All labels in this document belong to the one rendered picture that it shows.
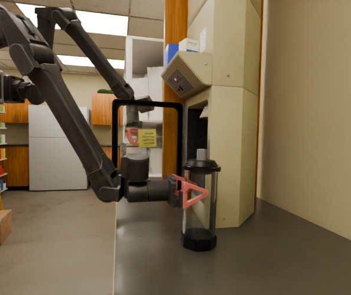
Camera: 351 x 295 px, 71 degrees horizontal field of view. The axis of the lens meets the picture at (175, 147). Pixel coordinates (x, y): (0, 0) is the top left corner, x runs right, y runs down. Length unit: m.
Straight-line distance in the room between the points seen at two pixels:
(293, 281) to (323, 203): 0.47
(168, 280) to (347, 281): 0.39
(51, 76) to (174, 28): 0.71
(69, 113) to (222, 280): 0.52
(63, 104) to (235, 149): 0.53
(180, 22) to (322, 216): 1.00
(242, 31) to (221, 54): 0.11
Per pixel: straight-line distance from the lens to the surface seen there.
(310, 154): 1.09
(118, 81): 1.11
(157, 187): 0.65
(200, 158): 0.68
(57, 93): 0.68
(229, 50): 0.88
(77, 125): 0.66
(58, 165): 5.82
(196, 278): 0.61
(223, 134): 0.83
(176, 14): 1.28
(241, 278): 0.63
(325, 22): 1.13
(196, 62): 0.83
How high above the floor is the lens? 1.25
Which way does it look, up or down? 3 degrees down
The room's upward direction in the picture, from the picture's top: 1 degrees clockwise
